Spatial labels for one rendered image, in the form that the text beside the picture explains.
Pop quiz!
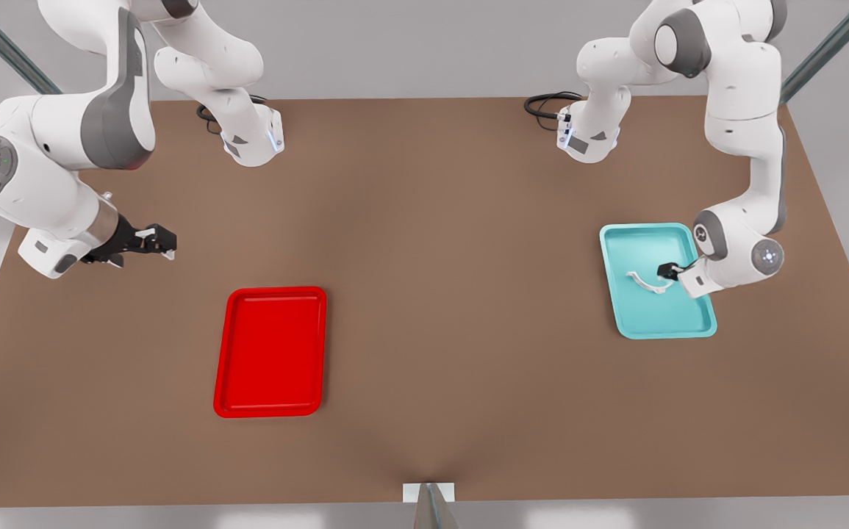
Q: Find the white drainage pipe clamp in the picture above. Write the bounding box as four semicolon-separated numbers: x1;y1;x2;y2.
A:
627;271;674;295

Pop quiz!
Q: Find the teal rectangular tray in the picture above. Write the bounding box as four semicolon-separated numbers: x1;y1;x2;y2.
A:
599;223;718;340

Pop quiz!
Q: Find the red rectangular tray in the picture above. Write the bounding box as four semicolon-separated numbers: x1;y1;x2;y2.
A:
213;287;328;419

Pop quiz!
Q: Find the black cable loop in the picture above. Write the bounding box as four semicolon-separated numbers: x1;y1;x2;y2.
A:
196;95;269;137
523;91;585;133

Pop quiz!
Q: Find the silver frame post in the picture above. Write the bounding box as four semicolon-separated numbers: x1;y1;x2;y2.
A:
0;0;63;96
403;482;459;529
780;0;849;104

